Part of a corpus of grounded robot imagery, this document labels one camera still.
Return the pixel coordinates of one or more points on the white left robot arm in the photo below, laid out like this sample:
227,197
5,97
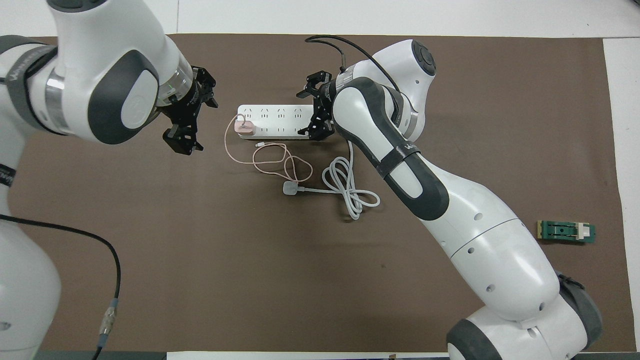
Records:
90,60

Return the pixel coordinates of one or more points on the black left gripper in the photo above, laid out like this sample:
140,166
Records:
186,107

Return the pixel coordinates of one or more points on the green knife switch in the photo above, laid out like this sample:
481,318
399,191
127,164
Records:
565,232

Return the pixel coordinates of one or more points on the pink charger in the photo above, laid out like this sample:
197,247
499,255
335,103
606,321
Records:
246,128

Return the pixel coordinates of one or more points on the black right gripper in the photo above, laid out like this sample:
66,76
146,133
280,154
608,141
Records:
324,105

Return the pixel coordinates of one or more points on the white power strip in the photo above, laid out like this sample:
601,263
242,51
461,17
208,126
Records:
280,120

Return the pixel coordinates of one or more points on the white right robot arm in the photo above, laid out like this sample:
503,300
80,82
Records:
480,235

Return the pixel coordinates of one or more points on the brown table mat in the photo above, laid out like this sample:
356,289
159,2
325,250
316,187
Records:
280,280

